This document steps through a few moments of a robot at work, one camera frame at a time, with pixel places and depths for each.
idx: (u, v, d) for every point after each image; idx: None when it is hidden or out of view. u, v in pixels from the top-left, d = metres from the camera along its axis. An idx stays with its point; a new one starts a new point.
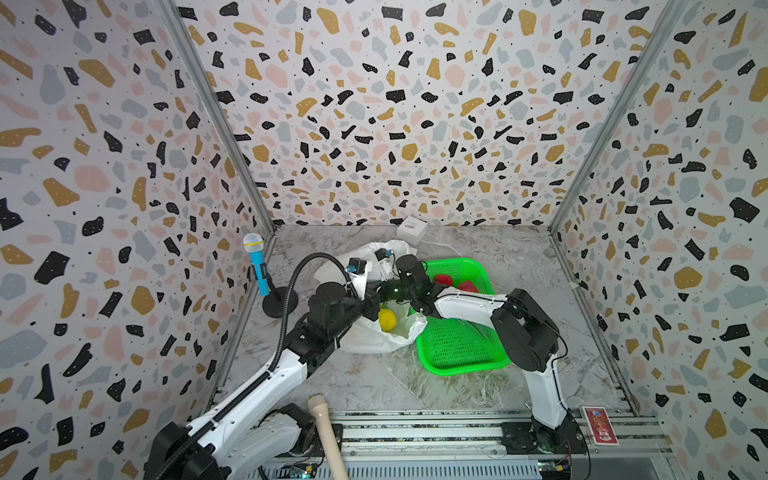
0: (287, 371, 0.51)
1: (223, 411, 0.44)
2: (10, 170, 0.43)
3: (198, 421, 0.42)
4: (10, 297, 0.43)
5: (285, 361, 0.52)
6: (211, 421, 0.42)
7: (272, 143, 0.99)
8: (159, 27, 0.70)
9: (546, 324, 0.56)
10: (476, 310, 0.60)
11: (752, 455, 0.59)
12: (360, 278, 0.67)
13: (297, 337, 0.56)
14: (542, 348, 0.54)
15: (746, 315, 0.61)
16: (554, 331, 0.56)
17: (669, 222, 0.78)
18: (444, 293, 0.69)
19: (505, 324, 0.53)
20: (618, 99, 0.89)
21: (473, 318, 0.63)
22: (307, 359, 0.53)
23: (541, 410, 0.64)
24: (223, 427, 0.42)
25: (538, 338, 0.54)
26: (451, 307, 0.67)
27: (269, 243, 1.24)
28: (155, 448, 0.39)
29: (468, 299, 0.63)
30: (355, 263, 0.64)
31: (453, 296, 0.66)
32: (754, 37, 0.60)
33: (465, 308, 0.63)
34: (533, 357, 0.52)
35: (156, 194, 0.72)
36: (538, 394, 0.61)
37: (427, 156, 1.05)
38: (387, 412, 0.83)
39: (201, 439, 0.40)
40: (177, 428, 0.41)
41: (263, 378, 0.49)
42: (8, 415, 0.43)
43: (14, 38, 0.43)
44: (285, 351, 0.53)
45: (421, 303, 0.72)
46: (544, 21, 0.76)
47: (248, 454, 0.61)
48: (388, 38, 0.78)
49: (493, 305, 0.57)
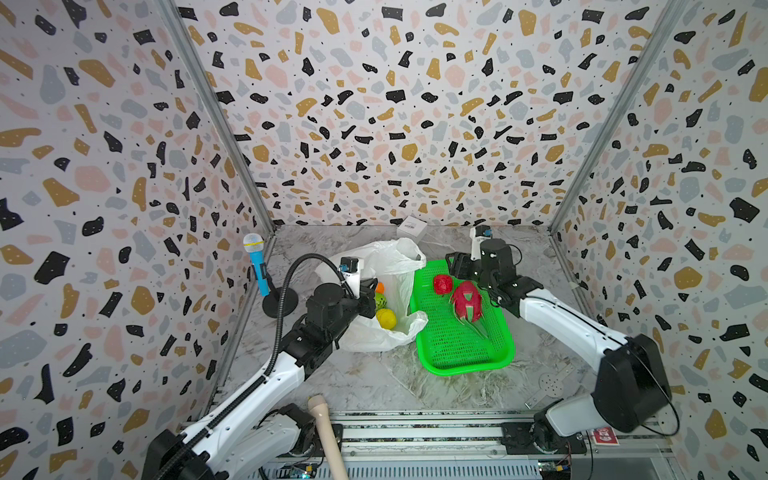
0: (284, 375, 0.50)
1: (218, 418, 0.43)
2: (10, 170, 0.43)
3: (193, 429, 0.42)
4: (11, 297, 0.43)
5: (281, 365, 0.51)
6: (206, 428, 0.42)
7: (272, 143, 0.99)
8: (159, 27, 0.70)
9: (662, 391, 0.46)
10: (576, 337, 0.50)
11: (752, 455, 0.59)
12: (353, 277, 0.67)
13: (294, 339, 0.55)
14: (644, 413, 0.44)
15: (746, 315, 0.61)
16: (664, 401, 0.45)
17: (669, 222, 0.78)
18: (536, 293, 0.59)
19: (620, 374, 0.42)
20: (618, 99, 0.89)
21: (565, 341, 0.53)
22: (303, 361, 0.52)
23: (558, 418, 0.62)
24: (217, 434, 0.42)
25: (648, 402, 0.44)
26: (542, 316, 0.56)
27: (269, 243, 1.24)
28: (150, 455, 0.38)
29: (571, 320, 0.52)
30: (346, 263, 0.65)
31: (549, 306, 0.56)
32: (754, 37, 0.60)
33: (562, 327, 0.52)
34: (630, 418, 0.43)
35: (156, 194, 0.72)
36: (577, 413, 0.56)
37: (427, 156, 1.05)
38: (387, 412, 0.83)
39: (195, 448, 0.40)
40: (171, 436, 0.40)
41: (259, 382, 0.48)
42: (8, 415, 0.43)
43: (14, 38, 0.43)
44: (282, 354, 0.53)
45: (501, 292, 0.63)
46: (545, 21, 0.76)
47: (246, 457, 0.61)
48: (389, 38, 0.78)
49: (604, 342, 0.47)
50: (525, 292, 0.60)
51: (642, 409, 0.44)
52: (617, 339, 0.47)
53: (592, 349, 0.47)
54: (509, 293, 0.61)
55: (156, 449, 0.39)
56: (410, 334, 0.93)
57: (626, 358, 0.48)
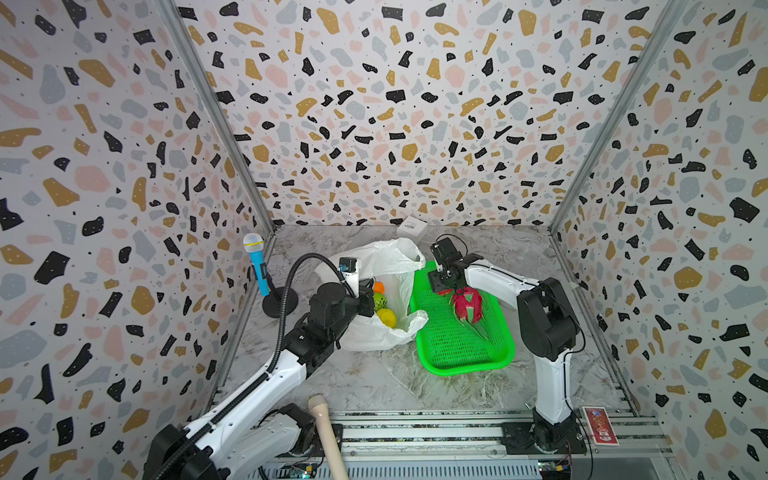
0: (286, 372, 0.50)
1: (221, 413, 0.43)
2: (10, 170, 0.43)
3: (197, 423, 0.42)
4: (10, 297, 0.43)
5: (284, 362, 0.52)
6: (210, 423, 0.42)
7: (271, 143, 0.99)
8: (159, 27, 0.70)
9: (571, 321, 0.56)
10: (501, 286, 0.61)
11: (752, 455, 0.59)
12: (353, 276, 0.69)
13: (296, 338, 0.56)
14: (558, 340, 0.55)
15: (746, 315, 0.61)
16: (575, 329, 0.56)
17: (669, 222, 0.78)
18: (476, 262, 0.70)
19: (530, 307, 0.53)
20: (618, 99, 0.89)
21: (497, 295, 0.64)
22: (305, 359, 0.53)
23: (544, 405, 0.65)
24: (222, 429, 0.42)
25: (558, 329, 0.55)
26: (479, 279, 0.68)
27: (269, 243, 1.24)
28: (153, 450, 0.39)
29: (499, 274, 0.63)
30: (346, 263, 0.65)
31: (484, 268, 0.67)
32: (754, 37, 0.60)
33: (492, 283, 0.64)
34: (546, 345, 0.53)
35: (156, 194, 0.72)
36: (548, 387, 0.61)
37: (427, 156, 1.05)
38: (387, 412, 0.83)
39: (199, 442, 0.40)
40: (175, 431, 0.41)
41: (262, 378, 0.49)
42: (9, 415, 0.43)
43: (14, 38, 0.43)
44: (284, 351, 0.53)
45: (448, 267, 0.74)
46: (544, 21, 0.76)
47: (247, 455, 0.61)
48: (388, 38, 0.78)
49: (521, 285, 0.58)
50: (468, 264, 0.70)
51: (553, 336, 0.54)
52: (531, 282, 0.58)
53: (511, 291, 0.59)
54: (455, 266, 0.73)
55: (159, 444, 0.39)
56: (410, 331, 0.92)
57: (536, 295, 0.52)
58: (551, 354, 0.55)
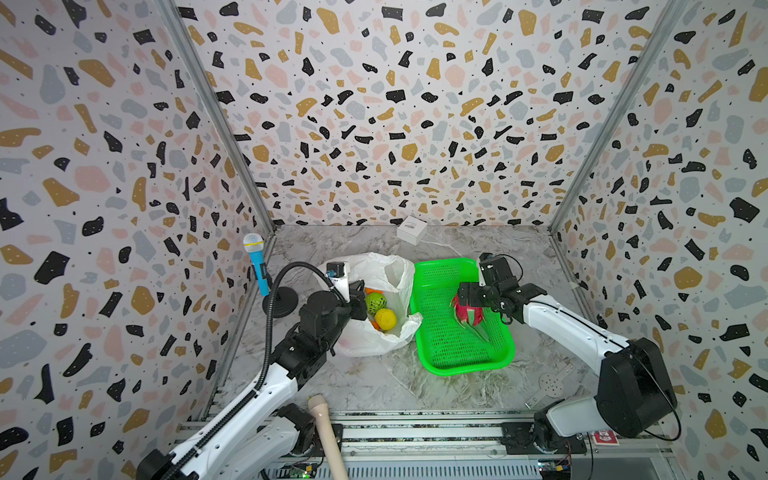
0: (275, 388, 0.49)
1: (208, 436, 0.43)
2: (10, 170, 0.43)
3: (183, 447, 0.41)
4: (10, 297, 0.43)
5: (273, 377, 0.50)
6: (194, 448, 0.41)
7: (272, 143, 0.99)
8: (159, 27, 0.70)
9: (665, 396, 0.45)
10: (577, 339, 0.50)
11: (752, 455, 0.59)
12: (343, 281, 0.66)
13: (287, 349, 0.54)
14: (649, 418, 0.43)
15: (746, 315, 0.61)
16: (670, 407, 0.45)
17: (669, 222, 0.78)
18: (539, 298, 0.60)
19: (621, 375, 0.43)
20: (618, 99, 0.89)
21: (563, 341, 0.54)
22: (295, 372, 0.51)
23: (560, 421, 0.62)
24: (207, 452, 0.41)
25: (650, 405, 0.44)
26: (545, 322, 0.57)
27: (269, 243, 1.24)
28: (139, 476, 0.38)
29: (574, 323, 0.53)
30: (333, 267, 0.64)
31: (551, 309, 0.57)
32: (754, 37, 0.60)
33: (563, 331, 0.53)
34: (634, 421, 0.43)
35: (156, 194, 0.72)
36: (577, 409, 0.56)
37: (427, 156, 1.05)
38: (387, 412, 0.83)
39: (185, 467, 0.40)
40: (161, 456, 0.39)
41: (250, 396, 0.47)
42: (9, 415, 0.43)
43: (14, 38, 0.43)
44: (273, 365, 0.52)
45: (504, 298, 0.64)
46: (545, 21, 0.76)
47: (240, 468, 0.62)
48: (389, 38, 0.78)
49: (605, 345, 0.47)
50: (528, 298, 0.61)
51: (644, 412, 0.44)
52: (618, 342, 0.47)
53: (595, 353, 0.47)
54: (513, 299, 0.62)
55: (145, 469, 0.39)
56: (402, 337, 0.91)
57: (626, 360, 0.47)
58: (635, 429, 0.43)
